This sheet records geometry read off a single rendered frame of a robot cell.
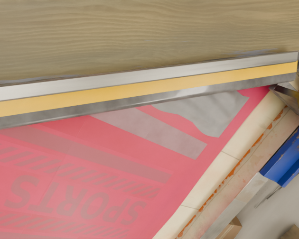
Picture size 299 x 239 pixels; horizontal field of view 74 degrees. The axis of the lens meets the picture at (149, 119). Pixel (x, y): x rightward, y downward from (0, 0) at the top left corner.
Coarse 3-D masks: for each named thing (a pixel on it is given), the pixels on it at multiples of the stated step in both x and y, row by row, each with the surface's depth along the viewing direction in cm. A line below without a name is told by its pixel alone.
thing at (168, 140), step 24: (264, 96) 28; (96, 120) 22; (120, 120) 23; (144, 120) 24; (168, 120) 25; (240, 120) 29; (96, 144) 23; (120, 144) 24; (144, 144) 25; (168, 144) 27; (192, 144) 28; (216, 144) 30; (168, 168) 29; (192, 168) 30; (168, 192) 31; (144, 216) 32; (168, 216) 34
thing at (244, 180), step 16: (288, 112) 30; (272, 128) 31; (288, 128) 29; (256, 144) 32; (272, 144) 30; (240, 160) 33; (256, 160) 31; (240, 176) 32; (256, 176) 30; (224, 192) 33; (240, 192) 31; (256, 192) 32; (208, 208) 34; (224, 208) 32; (240, 208) 33; (192, 224) 35; (208, 224) 33; (224, 224) 34
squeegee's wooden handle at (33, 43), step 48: (0, 0) 13; (48, 0) 13; (96, 0) 14; (144, 0) 15; (192, 0) 16; (240, 0) 18; (288, 0) 19; (0, 48) 13; (48, 48) 14; (96, 48) 15; (144, 48) 16; (192, 48) 17; (240, 48) 19; (288, 48) 20
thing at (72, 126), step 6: (60, 120) 21; (66, 120) 21; (72, 120) 21; (78, 120) 21; (84, 120) 21; (48, 126) 21; (54, 126) 21; (60, 126) 21; (66, 126) 21; (72, 126) 21; (78, 126) 22; (66, 132) 21; (72, 132) 22; (78, 132) 22
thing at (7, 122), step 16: (256, 80) 21; (272, 80) 22; (288, 80) 23; (144, 96) 18; (160, 96) 19; (176, 96) 19; (192, 96) 20; (32, 112) 16; (48, 112) 16; (64, 112) 16; (80, 112) 17; (96, 112) 17; (0, 128) 15
